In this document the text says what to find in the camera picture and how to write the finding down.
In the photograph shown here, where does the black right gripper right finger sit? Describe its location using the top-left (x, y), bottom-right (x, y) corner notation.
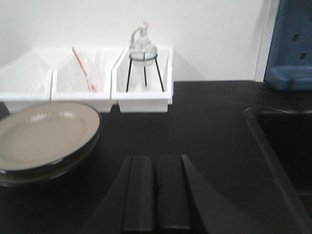
top-left (156, 155), bottom-right (258, 234)

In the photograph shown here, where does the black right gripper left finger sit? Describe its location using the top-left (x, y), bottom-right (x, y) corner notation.
top-left (80, 156), bottom-right (155, 234)

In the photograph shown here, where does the beige round plate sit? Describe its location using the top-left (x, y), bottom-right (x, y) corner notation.
top-left (0, 132), bottom-right (101, 187)
top-left (0, 102), bottom-right (101, 173)

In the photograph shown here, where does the black sink basin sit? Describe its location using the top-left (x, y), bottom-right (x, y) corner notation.
top-left (244, 107), bottom-right (312, 234)

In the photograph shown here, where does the right white storage bin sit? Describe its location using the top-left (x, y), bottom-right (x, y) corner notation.
top-left (111, 46), bottom-right (174, 113)

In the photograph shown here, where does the white storage bin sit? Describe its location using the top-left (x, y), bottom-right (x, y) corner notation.
top-left (51, 47), bottom-right (124, 113)
top-left (0, 50), bottom-right (52, 113)
top-left (111, 46), bottom-right (174, 113)

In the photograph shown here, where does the red white pipette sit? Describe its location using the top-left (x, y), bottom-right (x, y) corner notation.
top-left (72, 46), bottom-right (97, 93)

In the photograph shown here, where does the middle white storage bin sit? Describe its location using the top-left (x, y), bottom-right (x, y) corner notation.
top-left (51, 47), bottom-right (124, 113)

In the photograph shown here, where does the glass alcohol lamp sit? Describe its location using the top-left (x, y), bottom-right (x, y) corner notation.
top-left (129, 22), bottom-right (157, 66)

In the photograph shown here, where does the left white storage bin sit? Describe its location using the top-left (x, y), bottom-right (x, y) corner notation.
top-left (0, 50), bottom-right (52, 113)

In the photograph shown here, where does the blue-grey pegboard drying rack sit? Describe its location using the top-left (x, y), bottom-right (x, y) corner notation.
top-left (264, 0), bottom-right (312, 91)

